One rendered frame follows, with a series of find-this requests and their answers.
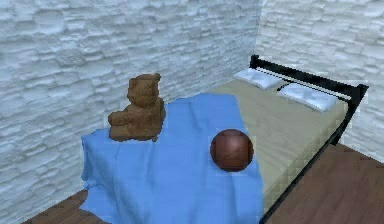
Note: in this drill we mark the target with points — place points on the white pillow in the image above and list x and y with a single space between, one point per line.
258 77
308 96

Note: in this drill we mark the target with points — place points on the blue blanket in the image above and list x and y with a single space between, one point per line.
173 173

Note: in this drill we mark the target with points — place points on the brown basketball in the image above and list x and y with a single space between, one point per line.
231 150

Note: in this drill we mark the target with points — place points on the black framed bed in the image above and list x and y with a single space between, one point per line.
286 133

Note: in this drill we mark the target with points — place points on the brown teddy bear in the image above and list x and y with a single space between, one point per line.
141 116

